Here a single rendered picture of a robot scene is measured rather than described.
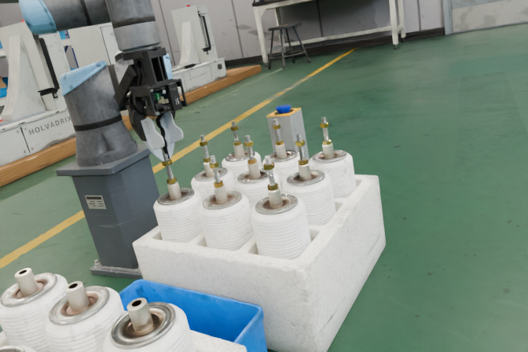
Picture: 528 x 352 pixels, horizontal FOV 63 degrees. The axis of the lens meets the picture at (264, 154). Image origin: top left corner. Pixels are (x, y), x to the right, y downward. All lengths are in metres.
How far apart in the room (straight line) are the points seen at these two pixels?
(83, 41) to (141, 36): 2.66
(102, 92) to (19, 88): 1.90
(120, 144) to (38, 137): 1.71
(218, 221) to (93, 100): 0.47
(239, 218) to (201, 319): 0.20
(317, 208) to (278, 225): 0.13
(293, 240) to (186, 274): 0.24
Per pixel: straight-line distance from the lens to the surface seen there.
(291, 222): 0.72
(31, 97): 3.00
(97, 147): 1.11
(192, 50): 4.35
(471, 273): 0.99
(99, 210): 1.15
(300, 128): 1.17
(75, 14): 0.90
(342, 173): 0.92
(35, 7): 0.91
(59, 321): 0.62
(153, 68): 0.78
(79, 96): 1.10
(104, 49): 3.32
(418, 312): 0.89
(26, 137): 2.75
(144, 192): 1.15
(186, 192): 0.90
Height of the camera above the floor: 0.56
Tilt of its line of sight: 17 degrees down
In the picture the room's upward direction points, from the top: 11 degrees counter-clockwise
